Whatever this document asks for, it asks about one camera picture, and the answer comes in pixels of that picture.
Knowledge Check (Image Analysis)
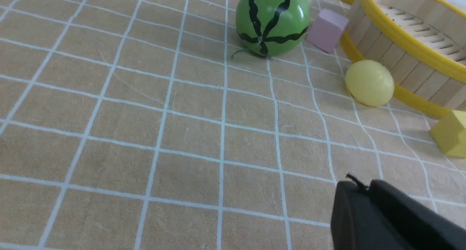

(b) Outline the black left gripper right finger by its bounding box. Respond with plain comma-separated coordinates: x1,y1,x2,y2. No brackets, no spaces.
368,180,466,250

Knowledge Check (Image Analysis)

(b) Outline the checked tan tablecloth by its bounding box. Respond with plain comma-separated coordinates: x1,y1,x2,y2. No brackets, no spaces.
0,0,465,250

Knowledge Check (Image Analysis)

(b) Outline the bamboo steamer tray yellow rim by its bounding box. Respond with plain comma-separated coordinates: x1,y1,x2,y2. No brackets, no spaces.
340,0,466,117

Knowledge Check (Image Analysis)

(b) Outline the yellow bun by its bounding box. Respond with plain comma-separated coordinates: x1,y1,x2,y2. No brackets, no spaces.
345,59,395,107

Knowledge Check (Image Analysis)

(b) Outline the yellow foam cube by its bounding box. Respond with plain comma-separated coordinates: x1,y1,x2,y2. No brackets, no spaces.
429,110,466,157

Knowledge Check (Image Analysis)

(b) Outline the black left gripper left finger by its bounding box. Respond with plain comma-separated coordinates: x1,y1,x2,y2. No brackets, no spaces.
331,174,414,250

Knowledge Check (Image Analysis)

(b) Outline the green toy watermelon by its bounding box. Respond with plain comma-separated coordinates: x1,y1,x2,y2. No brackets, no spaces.
235,0,311,57

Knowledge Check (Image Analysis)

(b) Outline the pink foam cube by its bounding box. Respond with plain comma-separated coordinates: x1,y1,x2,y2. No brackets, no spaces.
306,9,349,54

